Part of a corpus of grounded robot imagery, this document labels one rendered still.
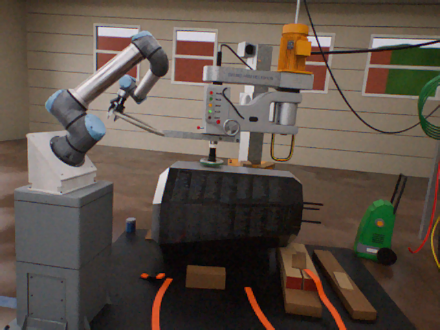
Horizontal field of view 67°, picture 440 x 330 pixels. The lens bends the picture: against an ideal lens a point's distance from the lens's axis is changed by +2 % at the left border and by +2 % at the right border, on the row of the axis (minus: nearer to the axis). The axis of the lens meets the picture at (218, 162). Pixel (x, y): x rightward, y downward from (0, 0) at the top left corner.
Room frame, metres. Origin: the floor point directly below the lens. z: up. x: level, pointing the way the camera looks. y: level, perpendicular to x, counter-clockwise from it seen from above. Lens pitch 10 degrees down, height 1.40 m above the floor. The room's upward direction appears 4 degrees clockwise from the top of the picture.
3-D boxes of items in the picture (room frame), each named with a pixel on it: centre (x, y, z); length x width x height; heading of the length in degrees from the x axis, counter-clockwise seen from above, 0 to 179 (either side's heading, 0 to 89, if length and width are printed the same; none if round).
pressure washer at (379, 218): (3.17, -1.63, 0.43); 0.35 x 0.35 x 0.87; 73
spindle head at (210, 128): (2.94, -0.01, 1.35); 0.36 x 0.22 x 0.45; 102
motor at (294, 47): (3.04, -0.59, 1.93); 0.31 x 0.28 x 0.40; 12
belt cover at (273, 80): (2.99, -0.28, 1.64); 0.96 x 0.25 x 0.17; 102
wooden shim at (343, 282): (2.45, -1.06, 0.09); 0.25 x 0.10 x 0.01; 174
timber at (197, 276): (2.36, 0.03, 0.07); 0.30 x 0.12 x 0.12; 93
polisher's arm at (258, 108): (2.99, -0.32, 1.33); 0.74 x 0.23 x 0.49; 102
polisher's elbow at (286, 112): (3.05, -0.58, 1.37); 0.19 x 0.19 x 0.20
